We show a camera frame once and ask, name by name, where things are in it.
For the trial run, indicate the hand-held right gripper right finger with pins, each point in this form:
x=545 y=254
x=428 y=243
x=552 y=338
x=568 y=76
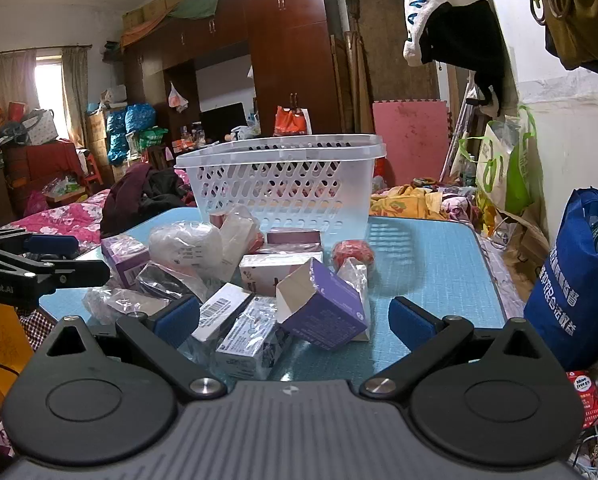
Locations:
x=411 y=317

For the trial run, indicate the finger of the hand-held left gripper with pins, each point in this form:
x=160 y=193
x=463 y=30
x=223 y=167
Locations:
x=54 y=246
x=74 y=272

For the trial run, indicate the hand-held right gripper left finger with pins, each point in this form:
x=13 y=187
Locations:
x=179 y=319

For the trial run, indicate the red ball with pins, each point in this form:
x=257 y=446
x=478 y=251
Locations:
x=353 y=256

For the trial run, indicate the white plastic basket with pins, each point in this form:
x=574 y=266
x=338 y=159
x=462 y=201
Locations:
x=284 y=180

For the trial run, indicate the pink floral bedding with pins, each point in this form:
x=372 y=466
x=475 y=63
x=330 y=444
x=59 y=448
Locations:
x=64 y=215

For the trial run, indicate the dark plastic-wrapped packet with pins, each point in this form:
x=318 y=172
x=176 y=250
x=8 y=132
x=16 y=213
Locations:
x=169 y=280

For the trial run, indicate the white barcode box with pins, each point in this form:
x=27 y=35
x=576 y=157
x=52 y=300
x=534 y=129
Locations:
x=221 y=310

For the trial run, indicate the small wrapped purple box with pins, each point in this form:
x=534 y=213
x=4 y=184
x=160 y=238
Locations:
x=125 y=257

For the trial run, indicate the clear plastic bag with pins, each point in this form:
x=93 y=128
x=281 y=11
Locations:
x=119 y=305

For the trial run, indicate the narrow clear plastic packet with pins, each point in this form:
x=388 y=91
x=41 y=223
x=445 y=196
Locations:
x=354 y=280

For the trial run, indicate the bag of white masks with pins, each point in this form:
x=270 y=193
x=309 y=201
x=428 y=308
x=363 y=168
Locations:
x=184 y=247

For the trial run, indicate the white blue-print medicine box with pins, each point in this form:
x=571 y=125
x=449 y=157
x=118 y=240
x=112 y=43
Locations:
x=249 y=342

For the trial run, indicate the open purple box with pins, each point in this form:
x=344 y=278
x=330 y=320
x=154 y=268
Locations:
x=329 y=305

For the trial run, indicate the red cloth-covered cabinet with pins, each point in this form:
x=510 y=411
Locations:
x=41 y=162

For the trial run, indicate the red plastic stool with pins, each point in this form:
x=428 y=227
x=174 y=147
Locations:
x=95 y=169

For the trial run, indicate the dark clothes pile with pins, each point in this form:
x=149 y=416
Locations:
x=139 y=190

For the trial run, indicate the white and maroon box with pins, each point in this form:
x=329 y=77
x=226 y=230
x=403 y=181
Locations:
x=274 y=272

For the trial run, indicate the yellow patterned blanket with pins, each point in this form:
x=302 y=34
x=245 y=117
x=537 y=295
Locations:
x=404 y=202

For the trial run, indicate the grey patterned gift bag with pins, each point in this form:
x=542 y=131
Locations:
x=41 y=126

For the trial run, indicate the brown paper bag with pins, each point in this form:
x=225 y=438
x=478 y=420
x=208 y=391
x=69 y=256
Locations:
x=529 y=245

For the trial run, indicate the blue plastic bags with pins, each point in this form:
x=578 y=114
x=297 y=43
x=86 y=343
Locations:
x=129 y=125

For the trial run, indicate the green shopping bag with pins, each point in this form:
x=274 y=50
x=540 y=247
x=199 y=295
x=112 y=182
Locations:
x=154 y=139

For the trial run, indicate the window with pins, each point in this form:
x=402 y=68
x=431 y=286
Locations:
x=49 y=95

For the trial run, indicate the beige curtain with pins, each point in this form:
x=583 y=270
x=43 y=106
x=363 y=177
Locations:
x=74 y=95

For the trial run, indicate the blue tote bag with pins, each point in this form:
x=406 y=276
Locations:
x=574 y=300

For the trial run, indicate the pink foam mat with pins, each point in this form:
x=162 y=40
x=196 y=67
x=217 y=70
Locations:
x=409 y=140

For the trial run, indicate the green and white tote bag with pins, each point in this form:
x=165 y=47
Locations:
x=504 y=165

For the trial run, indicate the red supplement box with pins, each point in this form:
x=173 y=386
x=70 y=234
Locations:
x=586 y=397

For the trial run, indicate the pink and white plastic bag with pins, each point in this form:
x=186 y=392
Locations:
x=178 y=97

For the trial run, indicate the black television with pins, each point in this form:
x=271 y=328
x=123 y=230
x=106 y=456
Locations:
x=223 y=119

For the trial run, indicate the orange plastic bag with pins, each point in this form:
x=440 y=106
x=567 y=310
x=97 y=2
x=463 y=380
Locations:
x=291 y=121

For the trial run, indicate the brown wooden board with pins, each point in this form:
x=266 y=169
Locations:
x=394 y=50

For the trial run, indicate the brown wooden wardrobe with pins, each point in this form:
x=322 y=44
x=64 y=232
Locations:
x=289 y=45

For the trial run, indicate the olive hanging bag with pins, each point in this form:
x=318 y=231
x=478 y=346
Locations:
x=579 y=15

